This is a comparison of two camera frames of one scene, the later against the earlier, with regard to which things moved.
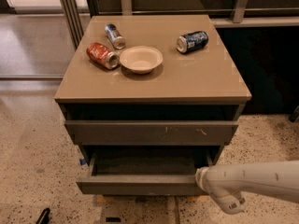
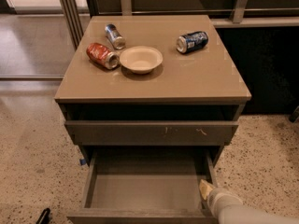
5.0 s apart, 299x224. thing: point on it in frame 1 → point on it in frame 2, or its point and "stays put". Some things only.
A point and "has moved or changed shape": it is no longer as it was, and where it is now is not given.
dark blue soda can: x=192 y=41 stays put
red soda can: x=103 y=55 stays put
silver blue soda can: x=114 y=35 stays put
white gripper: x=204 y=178 → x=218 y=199
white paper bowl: x=141 y=59 stays put
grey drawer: x=143 y=174 has moved or changed shape
